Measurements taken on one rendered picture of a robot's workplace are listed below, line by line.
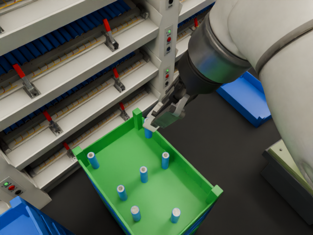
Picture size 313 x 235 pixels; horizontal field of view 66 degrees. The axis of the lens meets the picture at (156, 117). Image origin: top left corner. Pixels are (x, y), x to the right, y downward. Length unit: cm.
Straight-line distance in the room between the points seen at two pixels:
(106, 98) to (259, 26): 71
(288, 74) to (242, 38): 7
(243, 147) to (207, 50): 92
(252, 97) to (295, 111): 117
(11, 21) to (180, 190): 53
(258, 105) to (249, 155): 31
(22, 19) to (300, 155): 56
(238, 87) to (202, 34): 111
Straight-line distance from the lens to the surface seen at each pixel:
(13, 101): 72
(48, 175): 101
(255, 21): 25
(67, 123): 86
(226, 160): 114
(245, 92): 140
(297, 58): 23
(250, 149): 120
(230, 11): 28
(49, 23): 63
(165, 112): 40
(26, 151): 85
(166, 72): 104
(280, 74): 23
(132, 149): 67
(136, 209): 54
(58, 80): 72
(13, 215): 67
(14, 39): 61
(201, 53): 32
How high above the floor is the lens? 99
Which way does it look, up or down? 55 degrees down
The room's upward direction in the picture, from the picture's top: straight up
